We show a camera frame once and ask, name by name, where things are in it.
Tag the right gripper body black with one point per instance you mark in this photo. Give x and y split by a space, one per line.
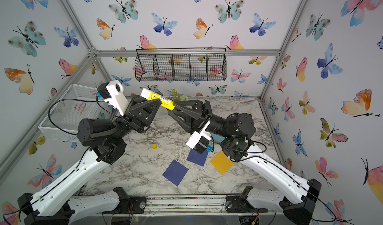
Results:
200 127

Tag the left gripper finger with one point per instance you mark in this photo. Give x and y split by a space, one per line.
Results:
137 99
144 113

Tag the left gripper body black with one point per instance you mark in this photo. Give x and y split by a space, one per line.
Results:
136 127

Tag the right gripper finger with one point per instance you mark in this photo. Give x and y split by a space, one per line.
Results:
190 105
188 123

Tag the yellow glue stick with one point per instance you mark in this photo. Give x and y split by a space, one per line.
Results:
165 102

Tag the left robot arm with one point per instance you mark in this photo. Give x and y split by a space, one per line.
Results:
54 205

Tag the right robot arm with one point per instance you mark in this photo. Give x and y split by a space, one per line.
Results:
294 196

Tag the potted flower plant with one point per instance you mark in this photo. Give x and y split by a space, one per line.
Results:
176 96

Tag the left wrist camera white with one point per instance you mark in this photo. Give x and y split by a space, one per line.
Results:
112 93

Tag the black wire wall basket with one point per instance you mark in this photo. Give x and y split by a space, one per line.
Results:
180 64

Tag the white mesh wall basket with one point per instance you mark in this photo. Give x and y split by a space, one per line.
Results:
78 102

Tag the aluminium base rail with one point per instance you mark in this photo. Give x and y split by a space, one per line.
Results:
183 205

